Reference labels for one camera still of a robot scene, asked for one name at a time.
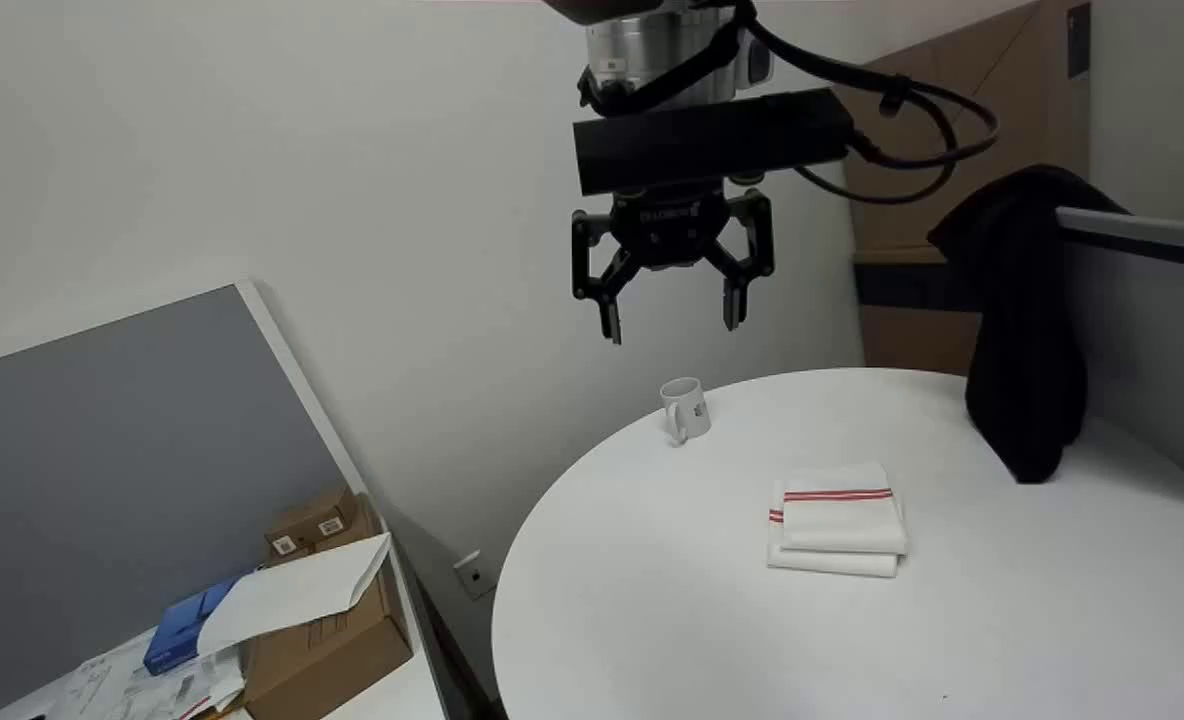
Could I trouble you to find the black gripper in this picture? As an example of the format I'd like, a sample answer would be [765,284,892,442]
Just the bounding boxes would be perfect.
[570,182,781,347]

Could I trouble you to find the white and red towel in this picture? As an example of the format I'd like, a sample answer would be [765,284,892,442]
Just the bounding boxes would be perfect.
[765,458,912,585]

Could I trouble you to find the small clear plastic cup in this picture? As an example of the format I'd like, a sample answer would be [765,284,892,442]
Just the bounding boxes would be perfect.
[655,376,717,446]

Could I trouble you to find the brown board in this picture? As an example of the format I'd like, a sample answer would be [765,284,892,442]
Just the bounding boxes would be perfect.
[843,0,1095,378]

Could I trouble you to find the black garment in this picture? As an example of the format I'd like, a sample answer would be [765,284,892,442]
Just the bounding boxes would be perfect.
[924,159,1133,486]

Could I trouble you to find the small cardboard box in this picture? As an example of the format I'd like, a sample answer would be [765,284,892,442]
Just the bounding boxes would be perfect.
[266,486,388,566]

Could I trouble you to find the white paper sheet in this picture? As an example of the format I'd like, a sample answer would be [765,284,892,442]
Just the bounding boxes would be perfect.
[194,530,396,659]

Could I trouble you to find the large flat cardboard box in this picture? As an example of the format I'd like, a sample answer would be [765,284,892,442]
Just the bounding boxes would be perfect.
[234,562,415,720]

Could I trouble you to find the gray partition panel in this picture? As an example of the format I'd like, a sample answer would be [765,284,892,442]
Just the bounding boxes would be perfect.
[0,281,423,720]

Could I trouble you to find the blue object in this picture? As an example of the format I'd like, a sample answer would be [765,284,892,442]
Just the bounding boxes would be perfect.
[141,577,241,681]

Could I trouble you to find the scattered printed papers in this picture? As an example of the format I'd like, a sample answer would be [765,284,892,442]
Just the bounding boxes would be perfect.
[0,624,249,720]

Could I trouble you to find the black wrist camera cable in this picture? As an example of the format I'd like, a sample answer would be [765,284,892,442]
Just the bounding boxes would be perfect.
[732,0,1002,208]

